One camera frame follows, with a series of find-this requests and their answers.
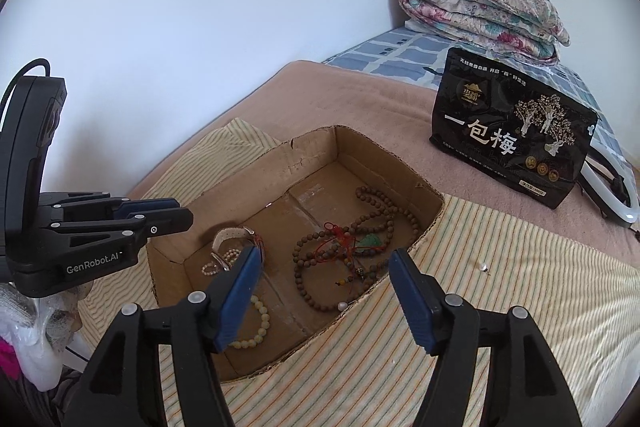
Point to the cardboard box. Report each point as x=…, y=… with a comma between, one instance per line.
x=320, y=187

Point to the blue checked bedsheet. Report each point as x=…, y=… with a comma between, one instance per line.
x=390, y=53

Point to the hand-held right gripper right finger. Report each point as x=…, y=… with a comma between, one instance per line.
x=411, y=302

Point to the pink cloth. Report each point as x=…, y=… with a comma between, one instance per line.
x=6, y=357

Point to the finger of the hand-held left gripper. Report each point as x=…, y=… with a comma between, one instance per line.
x=165, y=223
x=145, y=205

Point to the small pearl stud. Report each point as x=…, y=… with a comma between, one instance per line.
x=483, y=266

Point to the folded floral quilt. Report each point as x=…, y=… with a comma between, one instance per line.
x=480, y=12

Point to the yellow striped cloth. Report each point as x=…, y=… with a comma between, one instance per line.
x=500, y=332

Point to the white plastic bag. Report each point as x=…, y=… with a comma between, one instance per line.
x=30, y=347

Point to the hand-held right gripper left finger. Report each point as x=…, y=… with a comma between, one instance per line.
x=239, y=302

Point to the black snack bag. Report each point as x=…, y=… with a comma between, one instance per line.
x=500, y=127

